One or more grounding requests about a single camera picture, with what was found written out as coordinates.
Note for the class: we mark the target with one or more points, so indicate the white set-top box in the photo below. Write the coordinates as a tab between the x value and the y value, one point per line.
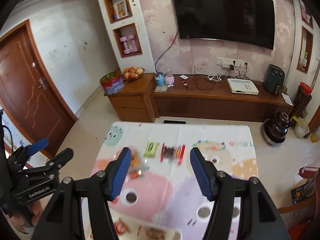
238	86

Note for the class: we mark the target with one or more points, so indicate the fruit bowl with apples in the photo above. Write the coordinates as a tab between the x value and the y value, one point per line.
132	73

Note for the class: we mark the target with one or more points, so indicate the pink toy figurine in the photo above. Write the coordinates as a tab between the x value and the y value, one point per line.
169	80

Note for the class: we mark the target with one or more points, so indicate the green small snack packet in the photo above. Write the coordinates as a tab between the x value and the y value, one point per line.
151	149

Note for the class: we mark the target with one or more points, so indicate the white plastic jug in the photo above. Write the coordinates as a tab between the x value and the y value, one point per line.
301	127

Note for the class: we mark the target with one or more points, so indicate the pink dumbbell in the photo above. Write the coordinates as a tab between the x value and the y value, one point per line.
124	42
132	40

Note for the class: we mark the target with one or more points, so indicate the white wall power strip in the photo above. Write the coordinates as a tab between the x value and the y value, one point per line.
225	63

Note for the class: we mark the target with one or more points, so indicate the cartoon monster tablecloth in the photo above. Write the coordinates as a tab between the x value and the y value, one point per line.
169	195

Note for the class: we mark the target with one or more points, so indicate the black wall television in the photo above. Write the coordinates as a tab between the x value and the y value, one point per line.
245	21

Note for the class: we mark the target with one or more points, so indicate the white plastic organizer bin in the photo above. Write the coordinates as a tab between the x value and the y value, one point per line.
144	230

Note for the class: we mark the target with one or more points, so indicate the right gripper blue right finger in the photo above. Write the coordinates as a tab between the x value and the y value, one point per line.
205	174

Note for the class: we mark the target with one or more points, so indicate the wooden tv cabinet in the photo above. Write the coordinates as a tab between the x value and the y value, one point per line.
138	102

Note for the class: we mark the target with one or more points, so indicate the nut brittle clear packet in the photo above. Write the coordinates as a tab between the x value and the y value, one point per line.
172	153

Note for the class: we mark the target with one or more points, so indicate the pink dumbbell left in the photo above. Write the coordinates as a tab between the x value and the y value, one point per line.
124	42

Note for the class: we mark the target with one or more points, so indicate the brown wooden door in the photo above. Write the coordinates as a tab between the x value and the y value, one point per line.
28	95

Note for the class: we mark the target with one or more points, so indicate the small orange cake packet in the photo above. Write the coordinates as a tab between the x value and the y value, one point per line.
138	166

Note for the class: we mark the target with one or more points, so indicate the framed photo on shelf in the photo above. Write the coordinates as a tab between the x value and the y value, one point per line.
121	9

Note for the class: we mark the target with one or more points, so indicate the small red candy packet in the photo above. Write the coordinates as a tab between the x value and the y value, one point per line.
121	227

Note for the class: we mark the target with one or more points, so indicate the blue kettle ornament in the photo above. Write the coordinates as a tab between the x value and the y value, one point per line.
160	79

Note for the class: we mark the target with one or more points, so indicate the pink dumbbell right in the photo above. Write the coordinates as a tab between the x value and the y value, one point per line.
132	40

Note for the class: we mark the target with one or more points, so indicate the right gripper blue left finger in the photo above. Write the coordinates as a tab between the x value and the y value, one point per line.
116	172

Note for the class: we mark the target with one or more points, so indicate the dark green air fryer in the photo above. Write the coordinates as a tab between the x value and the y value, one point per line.
274	79

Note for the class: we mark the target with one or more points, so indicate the red round tin box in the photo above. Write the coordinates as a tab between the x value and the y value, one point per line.
112	82

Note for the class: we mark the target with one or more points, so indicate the red lid wicker bin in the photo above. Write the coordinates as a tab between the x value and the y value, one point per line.
302	99

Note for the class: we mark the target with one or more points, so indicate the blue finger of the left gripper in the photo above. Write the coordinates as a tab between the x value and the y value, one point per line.
60	160
37	147

